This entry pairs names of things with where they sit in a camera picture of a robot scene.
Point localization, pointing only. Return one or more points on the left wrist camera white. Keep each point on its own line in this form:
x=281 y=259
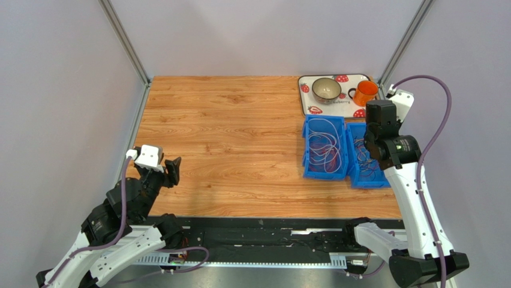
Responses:
x=147 y=157

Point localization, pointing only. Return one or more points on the orange mug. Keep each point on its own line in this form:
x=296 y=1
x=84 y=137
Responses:
x=365 y=91

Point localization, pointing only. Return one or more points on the right aluminium frame post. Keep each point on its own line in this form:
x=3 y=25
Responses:
x=413 y=27

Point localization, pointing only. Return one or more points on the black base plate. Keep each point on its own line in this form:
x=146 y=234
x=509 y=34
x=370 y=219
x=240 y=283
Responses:
x=288 y=240

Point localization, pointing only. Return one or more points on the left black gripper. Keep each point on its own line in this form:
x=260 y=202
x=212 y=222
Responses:
x=173 y=176

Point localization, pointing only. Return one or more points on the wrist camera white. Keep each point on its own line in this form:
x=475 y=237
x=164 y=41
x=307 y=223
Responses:
x=147 y=157
x=403 y=101

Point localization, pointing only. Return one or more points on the blue plastic bin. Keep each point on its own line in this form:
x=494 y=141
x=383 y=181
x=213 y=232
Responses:
x=325 y=154
x=363 y=171

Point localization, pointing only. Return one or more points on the left aluminium frame post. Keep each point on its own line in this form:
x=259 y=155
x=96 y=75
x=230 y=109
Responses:
x=124 y=39

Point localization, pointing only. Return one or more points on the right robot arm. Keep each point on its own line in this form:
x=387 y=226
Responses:
x=427 y=256

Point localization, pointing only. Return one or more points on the ceramic bowl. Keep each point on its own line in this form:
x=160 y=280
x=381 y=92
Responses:
x=326 y=90

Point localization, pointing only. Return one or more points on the slotted cable duct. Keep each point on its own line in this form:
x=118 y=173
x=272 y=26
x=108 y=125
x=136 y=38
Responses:
x=334 y=261

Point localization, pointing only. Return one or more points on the right blue plastic bin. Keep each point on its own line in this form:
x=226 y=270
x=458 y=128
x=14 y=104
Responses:
x=363 y=171

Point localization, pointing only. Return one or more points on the aluminium frame post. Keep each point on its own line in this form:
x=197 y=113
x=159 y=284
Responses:
x=124 y=39
x=413 y=27

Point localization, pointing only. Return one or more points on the strawberry print tray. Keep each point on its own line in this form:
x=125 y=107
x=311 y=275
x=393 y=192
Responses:
x=343 y=106

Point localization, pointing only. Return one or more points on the left blue plastic bin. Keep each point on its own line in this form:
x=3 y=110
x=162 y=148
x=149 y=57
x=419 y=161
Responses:
x=325 y=154

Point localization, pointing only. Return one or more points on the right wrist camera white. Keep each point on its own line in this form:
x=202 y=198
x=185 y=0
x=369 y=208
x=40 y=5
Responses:
x=403 y=101

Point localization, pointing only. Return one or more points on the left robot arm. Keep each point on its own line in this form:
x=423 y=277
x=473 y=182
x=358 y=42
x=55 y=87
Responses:
x=127 y=204

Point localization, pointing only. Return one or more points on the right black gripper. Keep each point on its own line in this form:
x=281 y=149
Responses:
x=372 y=130

